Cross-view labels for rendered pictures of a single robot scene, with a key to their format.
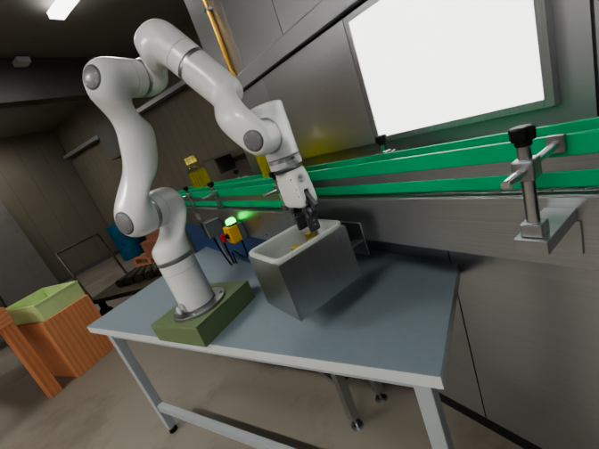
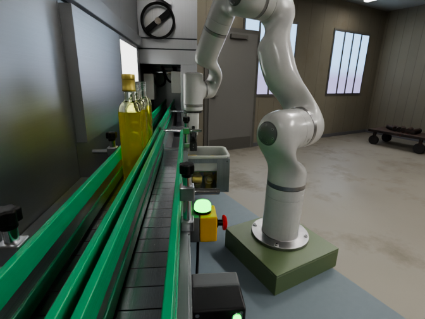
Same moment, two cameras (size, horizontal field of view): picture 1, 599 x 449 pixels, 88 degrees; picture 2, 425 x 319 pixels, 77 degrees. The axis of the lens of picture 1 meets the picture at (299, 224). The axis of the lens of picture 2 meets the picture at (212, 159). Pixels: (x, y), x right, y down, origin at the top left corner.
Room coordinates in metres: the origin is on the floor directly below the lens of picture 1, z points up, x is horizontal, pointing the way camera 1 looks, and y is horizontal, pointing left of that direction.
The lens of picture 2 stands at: (1.85, 0.54, 1.32)
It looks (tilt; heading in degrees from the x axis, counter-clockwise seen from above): 17 degrees down; 204
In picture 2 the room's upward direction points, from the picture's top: 1 degrees clockwise
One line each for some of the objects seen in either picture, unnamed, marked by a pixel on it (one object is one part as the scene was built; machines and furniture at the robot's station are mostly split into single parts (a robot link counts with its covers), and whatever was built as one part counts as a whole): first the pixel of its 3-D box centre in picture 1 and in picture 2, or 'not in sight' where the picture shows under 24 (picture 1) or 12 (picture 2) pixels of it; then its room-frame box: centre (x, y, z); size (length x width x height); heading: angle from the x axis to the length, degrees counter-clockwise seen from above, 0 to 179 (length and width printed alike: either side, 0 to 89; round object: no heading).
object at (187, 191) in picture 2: (210, 198); (199, 197); (1.44, 0.34, 1.11); 0.07 x 0.04 x 0.13; 120
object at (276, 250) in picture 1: (299, 250); (203, 159); (0.80, 0.03, 0.97); 0.22 x 0.17 x 0.09; 120
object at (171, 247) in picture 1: (166, 224); (284, 149); (1.06, 0.42, 1.13); 0.19 x 0.12 x 0.24; 154
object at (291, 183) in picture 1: (293, 185); (193, 121); (0.80, -0.02, 1.14); 0.10 x 0.07 x 0.11; 28
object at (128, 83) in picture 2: not in sight; (128, 82); (1.27, 0.03, 1.31); 0.04 x 0.04 x 0.04
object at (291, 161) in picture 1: (285, 162); (193, 107); (0.80, -0.02, 1.20); 0.09 x 0.08 x 0.03; 28
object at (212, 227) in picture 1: (212, 227); (215, 311); (1.53, 0.41, 0.96); 0.08 x 0.08 x 0.08; 30
